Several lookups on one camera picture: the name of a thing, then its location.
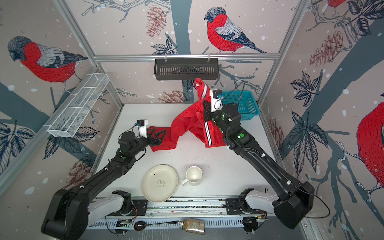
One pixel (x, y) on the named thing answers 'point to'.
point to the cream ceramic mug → (193, 174)
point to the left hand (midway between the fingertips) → (160, 130)
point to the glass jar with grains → (193, 226)
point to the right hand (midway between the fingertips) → (203, 102)
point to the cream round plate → (160, 183)
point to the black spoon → (141, 225)
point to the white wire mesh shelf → (69, 119)
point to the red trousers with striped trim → (190, 117)
